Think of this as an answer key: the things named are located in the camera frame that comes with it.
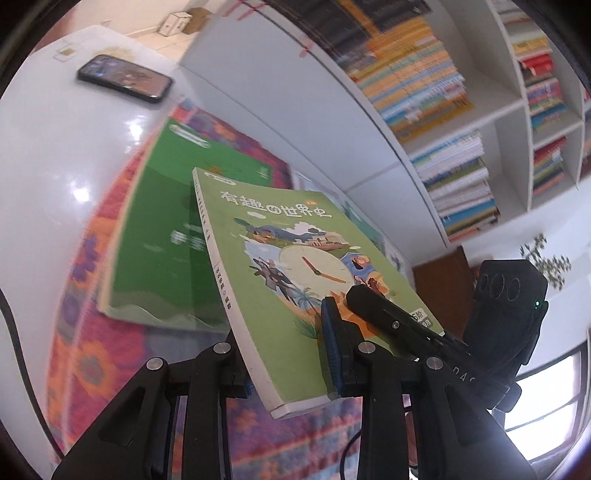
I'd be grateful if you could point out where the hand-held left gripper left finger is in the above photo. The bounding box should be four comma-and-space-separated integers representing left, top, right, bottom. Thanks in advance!
51, 330, 252, 480

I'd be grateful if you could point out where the white cardboard box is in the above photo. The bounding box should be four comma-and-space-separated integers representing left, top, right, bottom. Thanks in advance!
159, 11, 192, 38

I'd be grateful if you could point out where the white bookshelf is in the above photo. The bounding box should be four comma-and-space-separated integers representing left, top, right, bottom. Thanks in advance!
180, 0, 591, 250

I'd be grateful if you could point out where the black smartphone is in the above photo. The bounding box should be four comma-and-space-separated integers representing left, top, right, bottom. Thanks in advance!
76, 54, 175, 103

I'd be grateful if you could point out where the dark green thick book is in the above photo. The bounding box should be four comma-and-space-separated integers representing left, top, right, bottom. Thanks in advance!
97, 117, 296, 333

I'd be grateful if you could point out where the stack of dark books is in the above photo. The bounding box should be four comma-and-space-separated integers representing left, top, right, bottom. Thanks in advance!
268, 0, 430, 61

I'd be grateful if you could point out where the thick black cable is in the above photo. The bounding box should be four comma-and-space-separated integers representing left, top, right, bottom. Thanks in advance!
0, 286, 65, 462

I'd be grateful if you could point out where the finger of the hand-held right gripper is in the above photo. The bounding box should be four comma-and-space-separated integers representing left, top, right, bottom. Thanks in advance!
346, 285, 462, 360

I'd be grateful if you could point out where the thin black cable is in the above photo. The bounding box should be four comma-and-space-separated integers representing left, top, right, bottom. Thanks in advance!
338, 429, 366, 480

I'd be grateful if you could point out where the window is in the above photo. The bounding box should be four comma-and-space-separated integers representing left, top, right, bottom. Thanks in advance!
503, 342, 591, 462

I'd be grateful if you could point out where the stack of yellow orange books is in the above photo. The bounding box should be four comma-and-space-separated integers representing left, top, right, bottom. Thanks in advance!
346, 18, 474, 144

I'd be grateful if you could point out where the stack of pale blue books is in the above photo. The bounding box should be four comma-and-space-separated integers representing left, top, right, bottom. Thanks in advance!
411, 131, 502, 243

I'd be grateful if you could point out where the brown wooden cabinet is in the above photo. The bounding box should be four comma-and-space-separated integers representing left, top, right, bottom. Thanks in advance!
412, 244, 478, 333

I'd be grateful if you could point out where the floral woven cloth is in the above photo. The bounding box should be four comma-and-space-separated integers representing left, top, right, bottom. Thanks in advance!
44, 104, 370, 480

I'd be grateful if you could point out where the green potted plant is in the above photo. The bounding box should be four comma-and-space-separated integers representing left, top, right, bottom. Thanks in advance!
519, 233, 573, 291

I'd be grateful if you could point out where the brown cardboard box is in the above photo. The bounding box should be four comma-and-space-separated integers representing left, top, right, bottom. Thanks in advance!
187, 7, 211, 33

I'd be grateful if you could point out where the light green clock cover book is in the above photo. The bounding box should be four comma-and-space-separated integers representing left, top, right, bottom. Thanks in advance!
191, 167, 445, 420

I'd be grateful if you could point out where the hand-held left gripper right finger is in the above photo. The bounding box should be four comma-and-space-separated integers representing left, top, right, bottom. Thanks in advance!
321, 295, 539, 480

